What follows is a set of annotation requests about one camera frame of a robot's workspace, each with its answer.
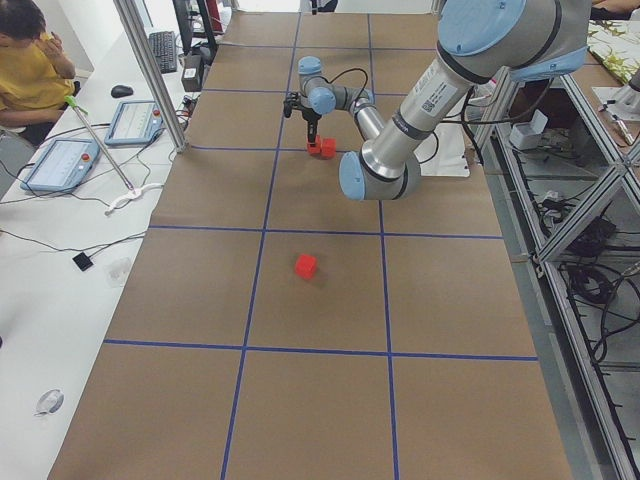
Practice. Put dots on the person in yellow shirt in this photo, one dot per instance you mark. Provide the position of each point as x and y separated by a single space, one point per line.
36 74

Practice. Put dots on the aluminium frame post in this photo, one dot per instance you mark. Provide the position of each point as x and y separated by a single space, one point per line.
137 36

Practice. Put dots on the black box white label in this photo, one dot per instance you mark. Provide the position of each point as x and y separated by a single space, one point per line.
192 73

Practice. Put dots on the blue teach pendant far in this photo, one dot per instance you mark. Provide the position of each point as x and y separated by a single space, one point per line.
135 123

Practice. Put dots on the white pedestal column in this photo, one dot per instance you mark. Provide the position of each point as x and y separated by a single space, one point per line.
443 153

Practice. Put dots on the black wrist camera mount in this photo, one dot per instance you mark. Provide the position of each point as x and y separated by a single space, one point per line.
291 103

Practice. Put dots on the black keyboard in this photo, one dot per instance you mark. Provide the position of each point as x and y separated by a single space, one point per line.
163 48

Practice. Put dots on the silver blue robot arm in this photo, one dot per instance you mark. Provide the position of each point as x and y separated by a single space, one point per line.
533 40

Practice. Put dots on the black computer mouse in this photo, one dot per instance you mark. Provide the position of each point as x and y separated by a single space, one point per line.
120 91

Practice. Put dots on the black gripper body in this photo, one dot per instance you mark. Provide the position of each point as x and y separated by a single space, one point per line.
310 118

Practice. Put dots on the small black square pad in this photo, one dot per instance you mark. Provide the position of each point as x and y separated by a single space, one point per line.
82 261

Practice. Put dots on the metal grabber stick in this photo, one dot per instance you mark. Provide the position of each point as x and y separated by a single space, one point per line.
133 192

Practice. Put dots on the blue teach pendant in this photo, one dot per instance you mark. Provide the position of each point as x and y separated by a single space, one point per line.
62 166
135 123

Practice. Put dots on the blue teach pendant near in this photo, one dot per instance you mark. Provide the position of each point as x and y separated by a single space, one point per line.
62 166

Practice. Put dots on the red block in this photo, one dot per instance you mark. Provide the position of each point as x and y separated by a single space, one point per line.
314 147
306 266
328 148

